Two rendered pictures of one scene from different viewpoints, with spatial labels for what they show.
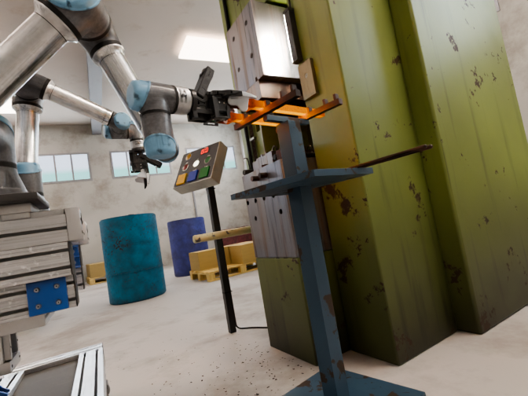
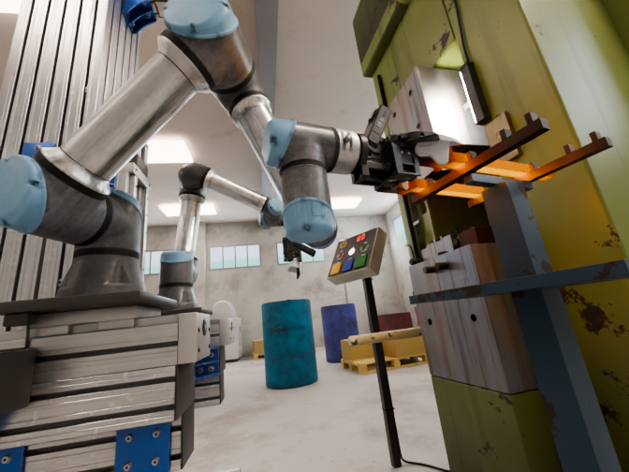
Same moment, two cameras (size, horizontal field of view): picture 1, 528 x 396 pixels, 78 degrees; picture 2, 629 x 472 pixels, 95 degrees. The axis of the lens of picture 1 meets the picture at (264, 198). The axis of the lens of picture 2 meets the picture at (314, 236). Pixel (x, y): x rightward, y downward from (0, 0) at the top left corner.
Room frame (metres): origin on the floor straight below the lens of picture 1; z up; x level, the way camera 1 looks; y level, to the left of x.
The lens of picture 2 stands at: (0.42, 0.11, 0.73)
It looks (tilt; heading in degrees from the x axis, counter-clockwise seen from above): 16 degrees up; 17
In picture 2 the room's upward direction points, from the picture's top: 7 degrees counter-clockwise
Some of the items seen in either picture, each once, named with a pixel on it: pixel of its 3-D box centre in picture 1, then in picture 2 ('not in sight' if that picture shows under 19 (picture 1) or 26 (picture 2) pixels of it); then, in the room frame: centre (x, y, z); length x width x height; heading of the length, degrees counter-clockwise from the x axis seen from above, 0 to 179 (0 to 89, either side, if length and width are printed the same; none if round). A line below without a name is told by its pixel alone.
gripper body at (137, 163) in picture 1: (138, 161); (292, 249); (1.69, 0.62, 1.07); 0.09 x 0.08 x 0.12; 117
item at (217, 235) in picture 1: (229, 232); (391, 335); (1.94, 0.24, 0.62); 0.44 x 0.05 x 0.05; 122
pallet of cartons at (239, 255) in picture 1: (230, 258); (382, 350); (4.98, 0.65, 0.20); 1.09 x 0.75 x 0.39; 126
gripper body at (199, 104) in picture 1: (206, 106); (380, 161); (0.92, 0.12, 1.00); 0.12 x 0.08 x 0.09; 131
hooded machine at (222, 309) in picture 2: not in sight; (225, 331); (6.84, 4.61, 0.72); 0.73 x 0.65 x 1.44; 118
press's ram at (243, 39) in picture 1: (279, 53); (450, 122); (1.77, -0.22, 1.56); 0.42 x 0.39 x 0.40; 122
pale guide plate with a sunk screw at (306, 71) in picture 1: (308, 79); (502, 140); (1.49, -0.30, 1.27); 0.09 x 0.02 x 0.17; 32
